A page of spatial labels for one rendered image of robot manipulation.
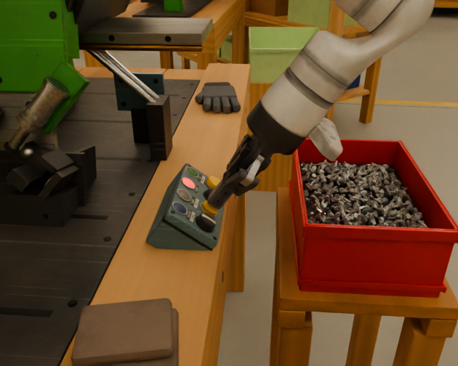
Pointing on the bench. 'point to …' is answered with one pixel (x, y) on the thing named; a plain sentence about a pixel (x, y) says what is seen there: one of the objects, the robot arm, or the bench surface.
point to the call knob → (206, 221)
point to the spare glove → (220, 92)
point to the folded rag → (128, 334)
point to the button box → (182, 224)
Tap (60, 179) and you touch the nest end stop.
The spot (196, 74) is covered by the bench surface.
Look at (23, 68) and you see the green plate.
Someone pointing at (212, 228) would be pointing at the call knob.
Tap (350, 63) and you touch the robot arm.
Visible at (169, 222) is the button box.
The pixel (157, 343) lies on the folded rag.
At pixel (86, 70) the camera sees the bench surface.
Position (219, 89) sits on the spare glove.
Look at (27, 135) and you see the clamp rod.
